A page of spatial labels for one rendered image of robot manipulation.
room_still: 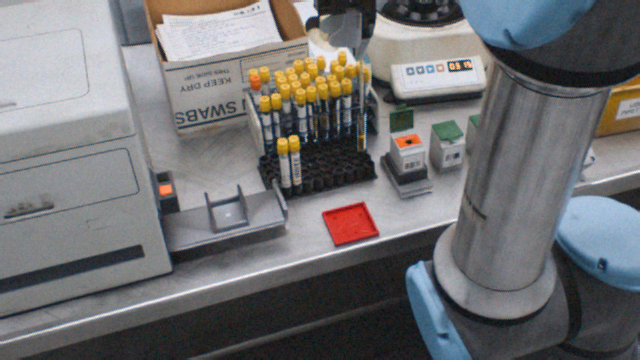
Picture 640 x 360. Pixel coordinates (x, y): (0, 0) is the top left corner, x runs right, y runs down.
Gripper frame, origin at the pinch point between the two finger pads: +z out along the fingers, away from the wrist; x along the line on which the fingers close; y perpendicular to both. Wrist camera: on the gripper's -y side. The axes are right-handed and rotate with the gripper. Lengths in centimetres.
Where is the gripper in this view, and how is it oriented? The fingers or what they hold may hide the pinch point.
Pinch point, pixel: (360, 48)
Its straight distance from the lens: 105.3
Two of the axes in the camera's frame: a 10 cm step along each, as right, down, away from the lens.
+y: -9.4, 2.3, -2.6
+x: 3.5, 6.3, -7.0
